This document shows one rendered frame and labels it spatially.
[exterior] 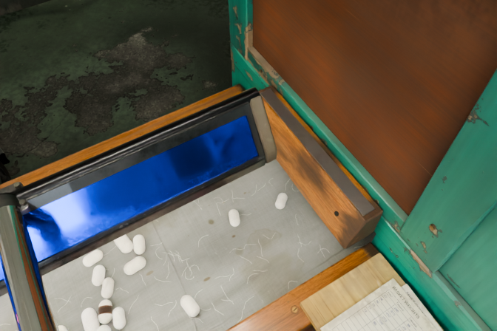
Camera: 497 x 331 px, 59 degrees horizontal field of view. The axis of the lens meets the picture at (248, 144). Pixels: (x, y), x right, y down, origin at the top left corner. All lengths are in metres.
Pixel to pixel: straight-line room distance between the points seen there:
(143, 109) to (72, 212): 1.57
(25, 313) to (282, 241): 0.49
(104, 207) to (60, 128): 1.61
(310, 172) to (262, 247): 0.15
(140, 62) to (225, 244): 1.55
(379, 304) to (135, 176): 0.42
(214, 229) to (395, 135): 0.34
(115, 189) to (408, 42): 0.33
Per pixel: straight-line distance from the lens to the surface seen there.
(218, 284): 0.72
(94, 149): 0.86
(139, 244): 0.74
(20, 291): 0.34
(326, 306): 0.67
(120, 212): 0.41
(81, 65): 2.25
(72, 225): 0.41
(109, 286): 0.73
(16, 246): 0.36
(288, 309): 0.68
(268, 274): 0.72
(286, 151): 0.73
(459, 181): 0.52
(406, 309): 0.70
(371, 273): 0.70
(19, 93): 2.23
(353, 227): 0.66
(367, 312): 0.68
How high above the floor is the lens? 1.41
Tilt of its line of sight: 53 degrees down
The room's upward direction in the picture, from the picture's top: 1 degrees counter-clockwise
